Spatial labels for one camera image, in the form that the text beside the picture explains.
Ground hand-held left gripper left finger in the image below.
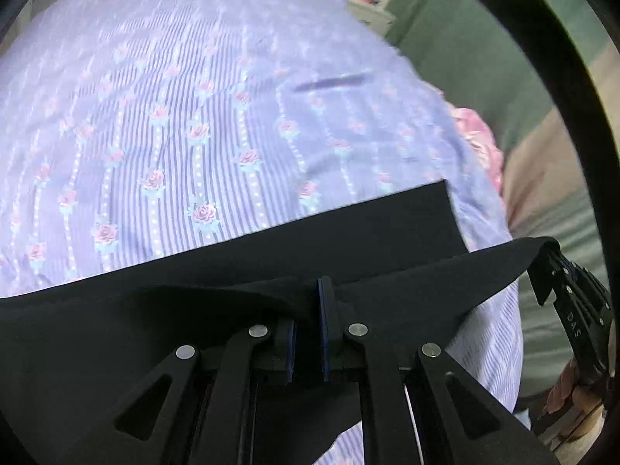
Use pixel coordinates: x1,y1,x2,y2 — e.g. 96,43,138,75
72,320,297,465

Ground pink floral cloth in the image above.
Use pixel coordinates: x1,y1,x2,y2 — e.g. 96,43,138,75
448,104,507,199

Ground purple floral striped bed sheet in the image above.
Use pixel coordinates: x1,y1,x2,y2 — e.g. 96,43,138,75
0,0,526,465

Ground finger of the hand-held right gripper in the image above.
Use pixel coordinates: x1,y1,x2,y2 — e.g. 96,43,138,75
557,257,613,383
529,245,565,307

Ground black pants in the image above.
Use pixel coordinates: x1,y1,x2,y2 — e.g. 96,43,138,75
0,180,558,465

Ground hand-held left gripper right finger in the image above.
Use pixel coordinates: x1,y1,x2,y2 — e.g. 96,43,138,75
317,276,558,465

